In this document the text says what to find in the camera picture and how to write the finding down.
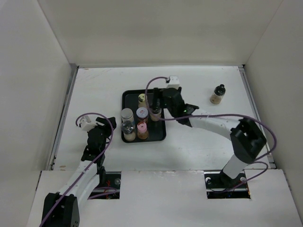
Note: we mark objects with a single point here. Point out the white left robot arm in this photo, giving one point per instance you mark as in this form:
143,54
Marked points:
62,209

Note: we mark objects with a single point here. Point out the black silver cap shaker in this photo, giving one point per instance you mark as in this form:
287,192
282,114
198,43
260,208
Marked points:
127,115

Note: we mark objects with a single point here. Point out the black stopper bottle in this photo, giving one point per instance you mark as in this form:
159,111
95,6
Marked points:
218,94
155,114

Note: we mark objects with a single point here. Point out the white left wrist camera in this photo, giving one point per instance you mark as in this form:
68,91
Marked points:
86,124

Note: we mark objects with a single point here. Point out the white lid orange label jar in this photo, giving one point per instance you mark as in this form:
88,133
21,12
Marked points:
142,114

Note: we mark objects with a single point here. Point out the black rectangular tray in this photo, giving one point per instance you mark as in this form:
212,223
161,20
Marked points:
156,130

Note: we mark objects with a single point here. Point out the pink cap spice bottle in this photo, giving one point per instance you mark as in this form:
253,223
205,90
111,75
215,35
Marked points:
142,131

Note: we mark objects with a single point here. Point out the yellow cap spice bottle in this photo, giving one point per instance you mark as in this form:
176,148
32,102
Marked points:
142,101

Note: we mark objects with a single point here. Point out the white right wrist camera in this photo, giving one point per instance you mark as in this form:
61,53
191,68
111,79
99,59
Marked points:
172,82

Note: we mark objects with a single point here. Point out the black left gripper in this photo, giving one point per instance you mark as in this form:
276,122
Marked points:
105,128

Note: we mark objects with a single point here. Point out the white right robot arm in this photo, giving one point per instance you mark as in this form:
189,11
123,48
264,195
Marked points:
246,137

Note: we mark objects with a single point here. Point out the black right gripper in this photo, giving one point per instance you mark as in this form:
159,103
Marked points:
155,97

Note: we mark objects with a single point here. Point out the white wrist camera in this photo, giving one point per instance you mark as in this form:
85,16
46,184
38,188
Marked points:
172,82
86,124

